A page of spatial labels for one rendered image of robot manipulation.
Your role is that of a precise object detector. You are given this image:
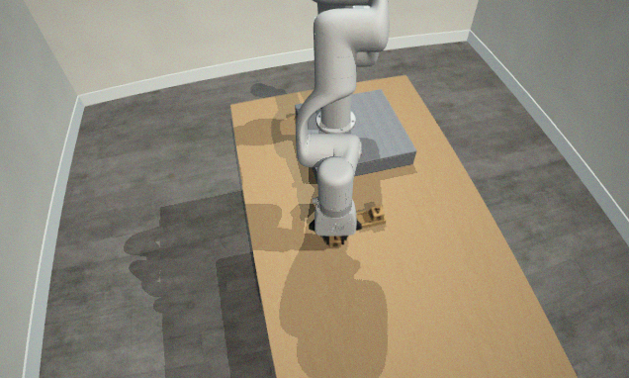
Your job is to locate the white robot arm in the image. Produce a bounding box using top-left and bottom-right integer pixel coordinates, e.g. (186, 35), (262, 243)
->
(296, 0), (390, 218)

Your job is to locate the tan cube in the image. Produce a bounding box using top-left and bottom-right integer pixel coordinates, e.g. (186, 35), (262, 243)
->
(370, 205), (385, 222)
(329, 236), (341, 247)

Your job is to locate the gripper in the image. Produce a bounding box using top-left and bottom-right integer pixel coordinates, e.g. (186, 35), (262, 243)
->
(309, 200), (362, 245)

